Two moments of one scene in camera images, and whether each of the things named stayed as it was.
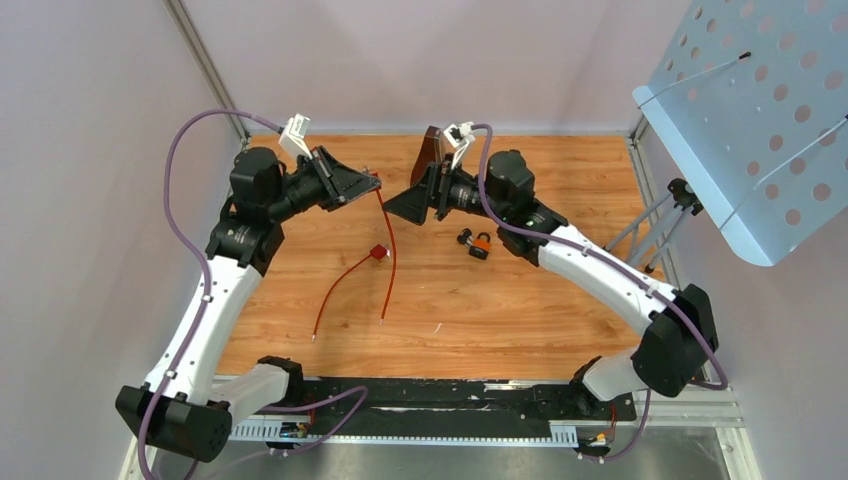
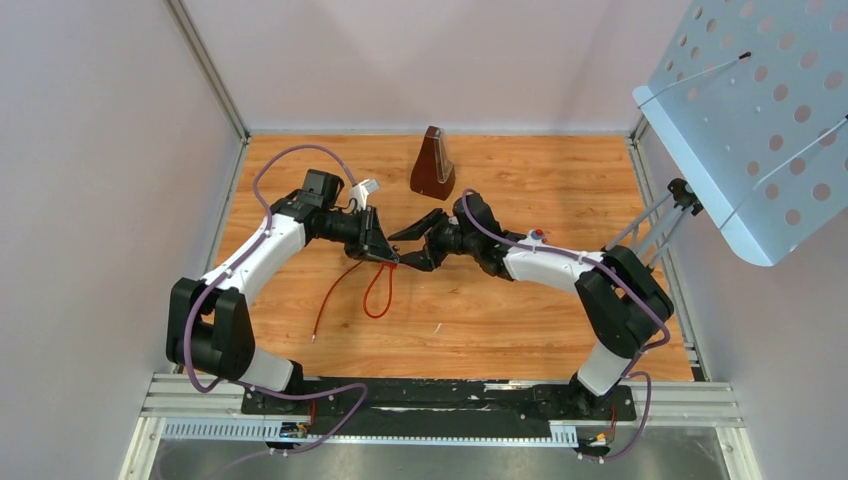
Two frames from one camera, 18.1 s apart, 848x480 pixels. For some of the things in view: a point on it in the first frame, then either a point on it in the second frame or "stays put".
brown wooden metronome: x=436 y=143 stays put
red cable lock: x=378 y=251 stays put
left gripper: x=342 y=182 → x=371 y=241
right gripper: x=412 y=204 → x=425 y=258
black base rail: x=537 y=400 stays put
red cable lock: x=376 y=188 → x=391 y=266
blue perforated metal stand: x=752 y=96 stays put
